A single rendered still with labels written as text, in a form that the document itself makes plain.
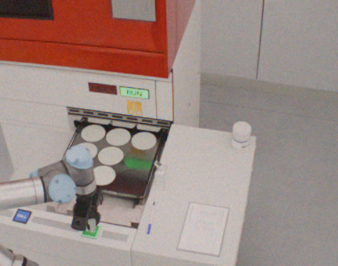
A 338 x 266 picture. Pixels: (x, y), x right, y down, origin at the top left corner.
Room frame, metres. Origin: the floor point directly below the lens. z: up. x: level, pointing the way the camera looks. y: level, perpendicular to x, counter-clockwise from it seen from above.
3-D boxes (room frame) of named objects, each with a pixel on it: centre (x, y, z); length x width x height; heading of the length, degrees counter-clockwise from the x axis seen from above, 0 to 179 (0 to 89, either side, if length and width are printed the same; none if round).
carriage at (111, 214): (1.27, 0.13, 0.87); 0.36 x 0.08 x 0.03; 70
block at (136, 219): (1.21, -0.02, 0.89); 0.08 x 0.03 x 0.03; 160
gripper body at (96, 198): (1.13, 0.13, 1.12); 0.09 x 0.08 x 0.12; 160
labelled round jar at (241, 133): (1.44, -0.44, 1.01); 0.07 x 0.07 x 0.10
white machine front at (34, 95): (1.75, 0.18, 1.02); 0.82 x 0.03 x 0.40; 70
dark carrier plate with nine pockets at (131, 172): (1.52, 0.06, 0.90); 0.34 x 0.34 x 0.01; 70
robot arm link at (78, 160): (1.12, 0.14, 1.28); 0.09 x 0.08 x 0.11; 113
